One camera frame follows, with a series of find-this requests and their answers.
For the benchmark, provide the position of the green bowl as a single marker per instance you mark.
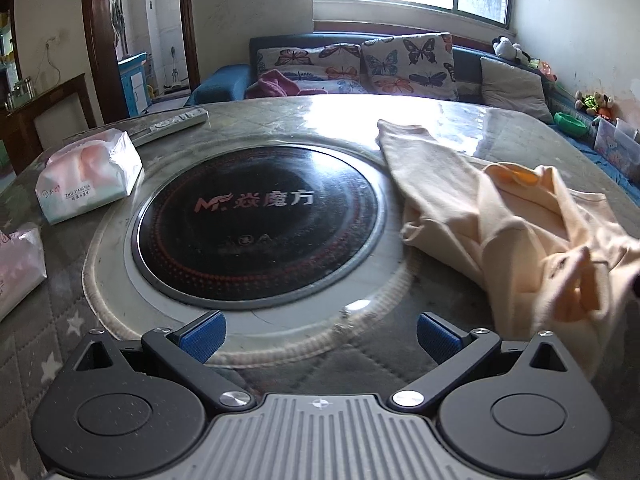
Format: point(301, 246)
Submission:
point(570, 125)

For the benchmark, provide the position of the cream peach garment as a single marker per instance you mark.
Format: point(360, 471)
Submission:
point(548, 257)

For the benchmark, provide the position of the plain beige cushion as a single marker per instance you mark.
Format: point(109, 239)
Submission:
point(511, 88)

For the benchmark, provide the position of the butterfly cushion left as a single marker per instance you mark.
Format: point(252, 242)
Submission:
point(335, 68)

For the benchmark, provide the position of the grey remote control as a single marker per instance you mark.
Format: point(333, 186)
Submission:
point(167, 127)

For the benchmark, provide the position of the plush toys pile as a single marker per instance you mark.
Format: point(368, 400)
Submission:
point(594, 104)

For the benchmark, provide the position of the butterfly cushion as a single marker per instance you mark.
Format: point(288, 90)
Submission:
point(412, 65)
point(335, 68)

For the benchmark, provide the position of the blue white small cabinet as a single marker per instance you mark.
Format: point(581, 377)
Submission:
point(132, 76)

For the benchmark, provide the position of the blue corner sofa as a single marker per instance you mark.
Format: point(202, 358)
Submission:
point(230, 82)

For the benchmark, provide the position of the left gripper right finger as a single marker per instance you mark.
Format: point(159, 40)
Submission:
point(458, 355)

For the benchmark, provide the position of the panda plush toy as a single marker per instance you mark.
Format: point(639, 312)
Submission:
point(510, 51)

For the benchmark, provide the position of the pink white tissue pack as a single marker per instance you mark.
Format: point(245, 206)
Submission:
point(88, 174)

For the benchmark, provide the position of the clear plastic storage box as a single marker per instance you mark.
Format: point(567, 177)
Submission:
point(619, 149)

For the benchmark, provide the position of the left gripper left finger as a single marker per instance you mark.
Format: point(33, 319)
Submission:
point(184, 353)

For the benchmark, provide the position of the black round induction cooktop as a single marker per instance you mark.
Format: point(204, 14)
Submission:
point(259, 227)

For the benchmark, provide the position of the magenta crumpled cloth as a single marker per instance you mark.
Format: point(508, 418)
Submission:
point(273, 84)

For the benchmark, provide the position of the butterfly cushion right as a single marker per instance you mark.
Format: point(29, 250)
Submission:
point(412, 65)

